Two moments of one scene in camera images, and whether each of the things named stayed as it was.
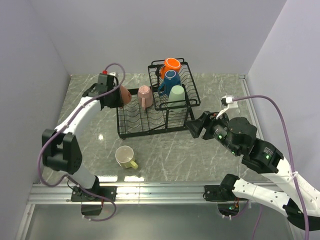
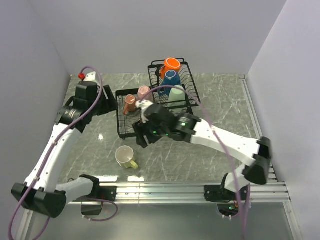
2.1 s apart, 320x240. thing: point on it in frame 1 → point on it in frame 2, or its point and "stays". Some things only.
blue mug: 171,79 stays
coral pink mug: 126,95 → 130,104
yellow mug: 124,155 stays
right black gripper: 207,120 → 139,128
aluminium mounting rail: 138,194 stays
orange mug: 171,64 stays
